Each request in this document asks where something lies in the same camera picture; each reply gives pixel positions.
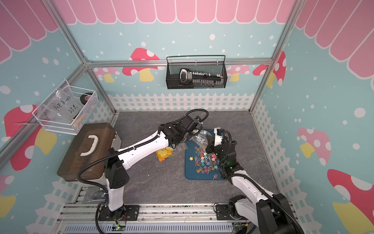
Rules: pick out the black tape roll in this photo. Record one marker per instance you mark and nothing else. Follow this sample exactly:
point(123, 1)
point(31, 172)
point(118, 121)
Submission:
point(85, 97)

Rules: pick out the socket wrench set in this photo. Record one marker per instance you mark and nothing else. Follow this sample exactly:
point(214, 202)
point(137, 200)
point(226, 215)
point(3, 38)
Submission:
point(199, 79)

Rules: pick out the brown toolbox with white handle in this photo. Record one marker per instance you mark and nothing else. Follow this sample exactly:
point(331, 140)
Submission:
point(92, 143)

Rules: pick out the black wire mesh basket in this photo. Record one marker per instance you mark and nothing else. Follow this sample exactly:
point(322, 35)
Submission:
point(213, 64)

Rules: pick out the white wire basket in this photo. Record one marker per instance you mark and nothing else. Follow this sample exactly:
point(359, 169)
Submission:
point(62, 111)

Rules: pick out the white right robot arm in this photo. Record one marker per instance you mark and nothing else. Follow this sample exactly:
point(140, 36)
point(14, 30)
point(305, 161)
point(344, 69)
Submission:
point(270, 212)

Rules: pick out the clear ziploc bag with candies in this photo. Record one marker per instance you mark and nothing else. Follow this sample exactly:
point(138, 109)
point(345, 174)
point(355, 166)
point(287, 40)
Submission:
point(199, 141)

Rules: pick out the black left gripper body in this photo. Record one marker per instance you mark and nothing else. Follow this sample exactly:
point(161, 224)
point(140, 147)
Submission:
point(186, 137)

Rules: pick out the yellow duck ziploc bag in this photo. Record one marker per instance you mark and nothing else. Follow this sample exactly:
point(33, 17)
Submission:
point(164, 153)

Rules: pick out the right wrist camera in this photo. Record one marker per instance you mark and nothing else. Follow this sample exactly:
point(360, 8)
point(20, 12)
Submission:
point(219, 135)

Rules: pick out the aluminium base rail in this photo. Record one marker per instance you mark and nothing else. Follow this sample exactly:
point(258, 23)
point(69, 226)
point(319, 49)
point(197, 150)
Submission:
point(174, 218)

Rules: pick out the teal plastic tray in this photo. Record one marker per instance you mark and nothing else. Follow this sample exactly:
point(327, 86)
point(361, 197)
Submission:
point(199, 164)

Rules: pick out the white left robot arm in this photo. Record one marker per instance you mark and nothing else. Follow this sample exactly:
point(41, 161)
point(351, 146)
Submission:
point(120, 161)

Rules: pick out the pile of colourful candies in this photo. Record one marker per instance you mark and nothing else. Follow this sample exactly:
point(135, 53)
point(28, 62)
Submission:
point(201, 166)

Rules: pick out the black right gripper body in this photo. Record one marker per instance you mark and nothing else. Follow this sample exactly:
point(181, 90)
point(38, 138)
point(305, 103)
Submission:
point(218, 151)

